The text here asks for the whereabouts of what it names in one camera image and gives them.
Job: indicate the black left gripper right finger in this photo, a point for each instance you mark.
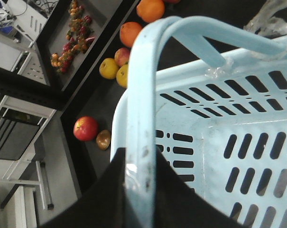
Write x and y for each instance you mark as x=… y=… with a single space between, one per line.
x=177 y=206

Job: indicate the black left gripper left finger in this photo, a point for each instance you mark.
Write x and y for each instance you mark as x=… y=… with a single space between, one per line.
x=102 y=206

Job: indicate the light blue plastic basket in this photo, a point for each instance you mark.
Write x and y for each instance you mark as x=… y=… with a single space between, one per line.
x=212 y=100

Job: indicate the brown kiwi half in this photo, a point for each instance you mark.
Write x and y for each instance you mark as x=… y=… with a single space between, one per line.
x=103 y=139

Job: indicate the red apple beside kiwi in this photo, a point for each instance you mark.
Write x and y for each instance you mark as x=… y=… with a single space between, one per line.
x=86 y=128

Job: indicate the black wooden display stand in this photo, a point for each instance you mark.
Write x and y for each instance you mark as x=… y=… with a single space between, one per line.
x=72 y=96

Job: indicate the clear plastic wrap strip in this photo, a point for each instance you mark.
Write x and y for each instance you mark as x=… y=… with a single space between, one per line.
x=269 y=28

